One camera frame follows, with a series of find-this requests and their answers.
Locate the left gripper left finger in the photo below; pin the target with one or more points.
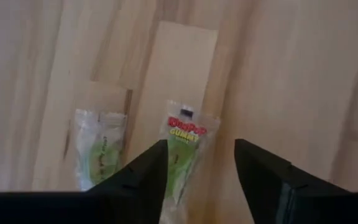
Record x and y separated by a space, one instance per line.
120 205

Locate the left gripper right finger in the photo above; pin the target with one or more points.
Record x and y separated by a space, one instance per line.
291 202

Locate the clear green gummy packet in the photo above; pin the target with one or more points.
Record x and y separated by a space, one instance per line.
99 146
182 155

